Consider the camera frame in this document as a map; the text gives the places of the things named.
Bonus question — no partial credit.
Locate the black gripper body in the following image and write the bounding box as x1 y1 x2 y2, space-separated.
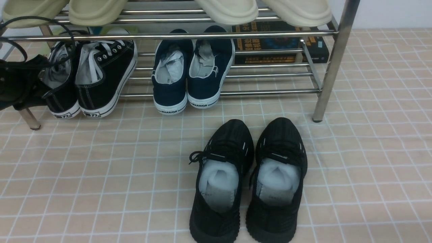
0 54 50 111

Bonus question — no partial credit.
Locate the black canvas sneaker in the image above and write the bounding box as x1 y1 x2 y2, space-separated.
75 40 138 118
42 40 88 119

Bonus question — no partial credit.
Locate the silver metal shoe rack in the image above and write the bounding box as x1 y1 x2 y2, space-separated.
1 0 360 131

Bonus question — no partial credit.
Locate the beige slipper far left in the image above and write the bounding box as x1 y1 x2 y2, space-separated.
2 0 69 29

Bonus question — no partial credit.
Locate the beige slipper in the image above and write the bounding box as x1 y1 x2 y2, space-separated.
69 0 128 27
2 0 69 29

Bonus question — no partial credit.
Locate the tan checkered floor mat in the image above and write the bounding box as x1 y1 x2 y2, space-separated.
0 29 431 243

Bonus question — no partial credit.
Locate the navy canvas sneaker left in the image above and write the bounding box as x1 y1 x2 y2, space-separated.
151 39 195 115

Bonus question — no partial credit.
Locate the navy canvas sneaker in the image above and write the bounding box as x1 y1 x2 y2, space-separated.
151 39 195 115
188 38 236 109

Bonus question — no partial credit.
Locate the navy canvas sneaker right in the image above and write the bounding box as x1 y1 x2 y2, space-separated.
188 38 236 109

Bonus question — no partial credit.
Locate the black knit sneaker left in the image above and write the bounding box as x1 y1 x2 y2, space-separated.
189 119 254 243

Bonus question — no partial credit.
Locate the black knit sneaker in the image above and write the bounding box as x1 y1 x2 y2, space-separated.
246 117 308 243
189 119 254 243

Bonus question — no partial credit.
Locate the cream slipper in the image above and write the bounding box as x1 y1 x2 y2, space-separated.
196 0 259 26
262 0 333 27

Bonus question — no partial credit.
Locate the black knit sneaker right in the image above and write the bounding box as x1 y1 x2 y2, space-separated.
246 117 308 243

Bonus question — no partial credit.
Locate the cream slipper far right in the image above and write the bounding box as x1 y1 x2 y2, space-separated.
262 0 333 27

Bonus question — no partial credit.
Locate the black and gold book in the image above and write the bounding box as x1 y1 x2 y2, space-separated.
231 21 330 65

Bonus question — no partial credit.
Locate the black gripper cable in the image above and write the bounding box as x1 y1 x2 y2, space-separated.
0 16 89 98

